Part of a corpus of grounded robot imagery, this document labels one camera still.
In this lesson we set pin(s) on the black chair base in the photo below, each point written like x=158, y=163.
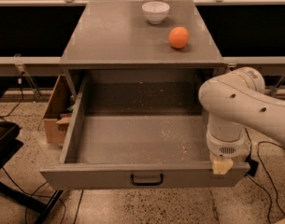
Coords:
x=21, y=172

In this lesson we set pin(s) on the cardboard box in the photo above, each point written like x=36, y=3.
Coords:
x=55, y=122

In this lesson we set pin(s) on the grey top drawer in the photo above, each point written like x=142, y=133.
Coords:
x=137, y=135

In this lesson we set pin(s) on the white ceramic bowl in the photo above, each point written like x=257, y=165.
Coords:
x=155, y=11

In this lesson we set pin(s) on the grey drawer cabinet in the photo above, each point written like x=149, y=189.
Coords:
x=118, y=30

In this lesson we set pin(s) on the black power adapter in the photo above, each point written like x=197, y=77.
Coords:
x=253, y=166

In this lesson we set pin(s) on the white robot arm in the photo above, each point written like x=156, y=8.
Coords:
x=234, y=101

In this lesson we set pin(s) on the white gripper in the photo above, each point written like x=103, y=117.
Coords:
x=226, y=147

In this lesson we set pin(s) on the orange fruit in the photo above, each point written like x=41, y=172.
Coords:
x=178, y=37

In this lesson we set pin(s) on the grey window rail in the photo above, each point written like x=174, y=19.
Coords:
x=39, y=66

